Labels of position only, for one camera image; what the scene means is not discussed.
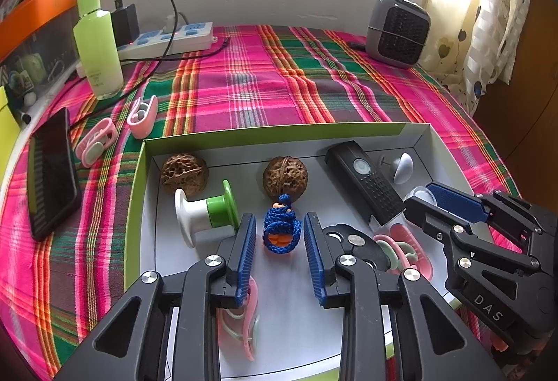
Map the white round knob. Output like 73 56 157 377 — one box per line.
378 152 414 185

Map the black bike light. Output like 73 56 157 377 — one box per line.
324 141 405 226

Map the black oval key fob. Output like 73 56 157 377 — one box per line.
323 223 391 271

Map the pink green clip front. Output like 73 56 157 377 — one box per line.
218 277 260 362

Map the blue orange knot charm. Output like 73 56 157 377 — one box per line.
262 194 302 254

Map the brown walnut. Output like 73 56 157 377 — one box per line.
262 156 308 201
160 152 209 198

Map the green white spool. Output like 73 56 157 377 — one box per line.
174 180 240 249

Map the small clear round container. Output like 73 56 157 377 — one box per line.
406 185 437 206

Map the green white cardboard tray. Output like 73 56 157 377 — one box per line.
124 123 470 380

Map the grey small heater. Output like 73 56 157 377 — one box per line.
365 0 430 69

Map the black smartphone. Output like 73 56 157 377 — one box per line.
27 108 81 242

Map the pink flat clip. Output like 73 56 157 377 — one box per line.
76 117 118 169

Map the pink green plaid cloth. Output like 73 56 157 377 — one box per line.
1 25 517 380

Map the heart pattern curtain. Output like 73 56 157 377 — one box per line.
419 0 530 114

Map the pink open clip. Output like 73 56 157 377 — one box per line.
127 96 159 140

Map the yellow shoe box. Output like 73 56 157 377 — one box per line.
0 86 20 182

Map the white power strip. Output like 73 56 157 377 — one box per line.
116 21 219 62

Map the green lotion bottle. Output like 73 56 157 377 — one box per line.
73 0 124 100

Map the black charger plug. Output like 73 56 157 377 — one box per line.
111 4 139 47

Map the orange box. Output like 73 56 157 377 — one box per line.
0 0 77 61

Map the black charger cable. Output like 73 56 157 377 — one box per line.
64 0 232 134

